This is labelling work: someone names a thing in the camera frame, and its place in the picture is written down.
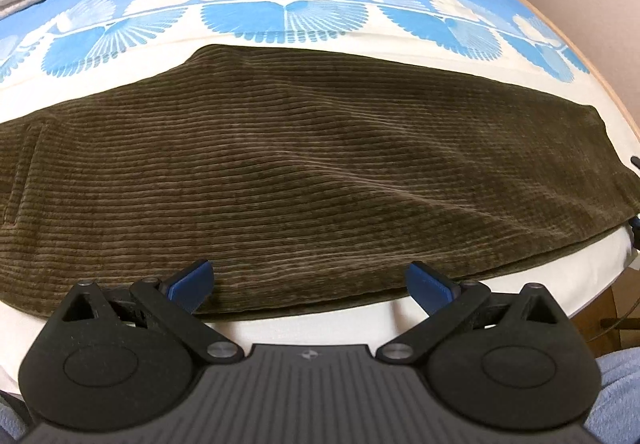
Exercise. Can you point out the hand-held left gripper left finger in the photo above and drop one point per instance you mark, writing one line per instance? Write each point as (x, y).
(190, 285)

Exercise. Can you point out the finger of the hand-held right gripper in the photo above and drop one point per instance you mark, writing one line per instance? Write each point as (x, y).
(636, 225)

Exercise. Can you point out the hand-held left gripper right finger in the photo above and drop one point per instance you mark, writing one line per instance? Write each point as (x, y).
(429, 288)

